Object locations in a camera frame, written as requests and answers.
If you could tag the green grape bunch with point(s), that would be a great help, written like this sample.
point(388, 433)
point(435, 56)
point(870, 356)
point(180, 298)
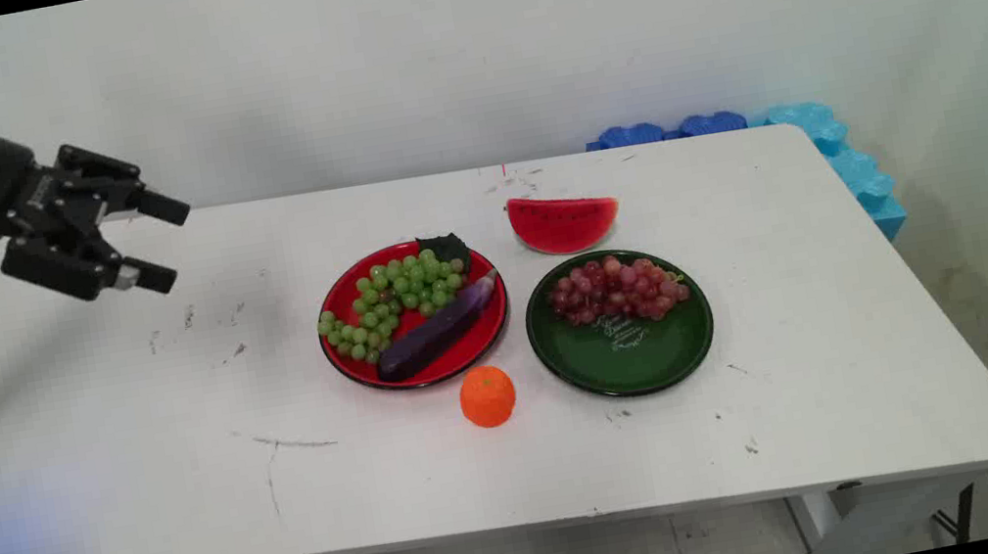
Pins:
point(384, 304)

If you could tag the red watermelon slice toy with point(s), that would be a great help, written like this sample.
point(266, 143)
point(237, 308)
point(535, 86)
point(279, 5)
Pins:
point(563, 224)

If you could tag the dark green fake leaf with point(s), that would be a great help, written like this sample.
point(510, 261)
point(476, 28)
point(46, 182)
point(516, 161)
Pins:
point(445, 250)

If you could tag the dark green round plate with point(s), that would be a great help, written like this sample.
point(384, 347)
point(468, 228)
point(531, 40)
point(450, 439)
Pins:
point(630, 350)

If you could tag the orange toy tangerine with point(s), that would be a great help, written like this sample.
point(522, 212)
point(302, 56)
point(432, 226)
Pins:
point(487, 397)

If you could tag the light blue foam mat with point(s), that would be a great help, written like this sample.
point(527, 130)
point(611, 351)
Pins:
point(848, 161)

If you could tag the red round plate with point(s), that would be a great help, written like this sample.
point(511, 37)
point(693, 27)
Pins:
point(426, 347)

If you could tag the red grape bunch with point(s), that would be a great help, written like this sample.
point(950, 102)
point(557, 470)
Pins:
point(620, 289)

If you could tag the purple toy eggplant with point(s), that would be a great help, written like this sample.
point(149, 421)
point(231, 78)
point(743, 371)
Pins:
point(438, 330)

